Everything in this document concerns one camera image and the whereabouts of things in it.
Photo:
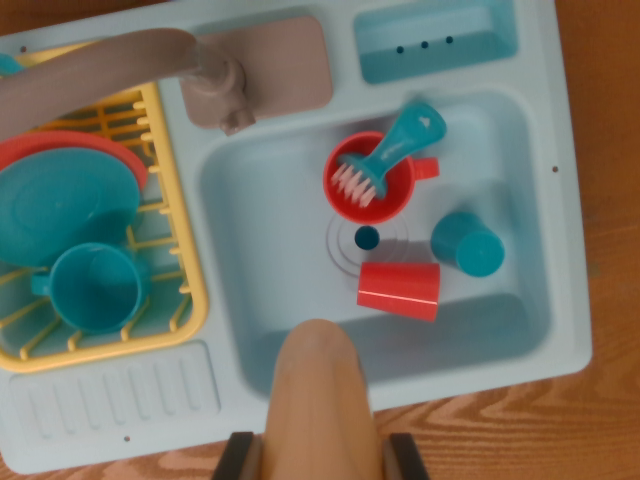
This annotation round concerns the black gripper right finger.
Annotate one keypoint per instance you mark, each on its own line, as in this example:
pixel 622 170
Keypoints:
pixel 406 460

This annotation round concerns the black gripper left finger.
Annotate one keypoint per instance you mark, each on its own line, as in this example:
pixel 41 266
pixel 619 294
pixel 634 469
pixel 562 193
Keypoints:
pixel 239 460

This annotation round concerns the beige toy detergent bottle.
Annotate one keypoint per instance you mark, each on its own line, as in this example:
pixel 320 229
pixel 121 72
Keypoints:
pixel 320 400

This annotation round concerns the light blue toy sink unit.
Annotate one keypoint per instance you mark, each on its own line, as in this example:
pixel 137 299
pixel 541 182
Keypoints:
pixel 270 250

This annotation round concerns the teal sink drain plug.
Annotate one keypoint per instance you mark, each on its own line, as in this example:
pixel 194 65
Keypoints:
pixel 366 238

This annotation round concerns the yellow plastic dish rack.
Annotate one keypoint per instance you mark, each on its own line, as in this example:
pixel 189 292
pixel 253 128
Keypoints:
pixel 195 300

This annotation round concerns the red toy tumbler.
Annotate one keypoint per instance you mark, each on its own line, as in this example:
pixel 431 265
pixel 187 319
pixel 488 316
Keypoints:
pixel 400 292

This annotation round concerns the teal toy mug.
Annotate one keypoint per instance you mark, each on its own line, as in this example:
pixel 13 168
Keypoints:
pixel 95 290

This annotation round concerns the teal toy tumbler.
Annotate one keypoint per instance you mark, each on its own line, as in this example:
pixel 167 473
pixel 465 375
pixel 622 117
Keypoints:
pixel 470 245

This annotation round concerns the red toy mug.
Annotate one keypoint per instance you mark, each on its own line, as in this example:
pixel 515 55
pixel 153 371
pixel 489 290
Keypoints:
pixel 390 207

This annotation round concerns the deep teal toy bowl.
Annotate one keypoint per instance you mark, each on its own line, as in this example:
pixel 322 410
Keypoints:
pixel 65 200

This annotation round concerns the teal dish brush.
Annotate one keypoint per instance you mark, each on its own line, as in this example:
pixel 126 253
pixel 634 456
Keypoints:
pixel 410 135

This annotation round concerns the red toy plate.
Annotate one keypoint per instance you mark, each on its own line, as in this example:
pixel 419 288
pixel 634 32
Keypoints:
pixel 125 155

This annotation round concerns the grey-brown toy faucet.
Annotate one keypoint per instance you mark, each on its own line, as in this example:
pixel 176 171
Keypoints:
pixel 100 75

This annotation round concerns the flat teal toy plate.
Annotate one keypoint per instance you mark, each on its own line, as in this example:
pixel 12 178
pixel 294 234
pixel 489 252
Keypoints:
pixel 7 64

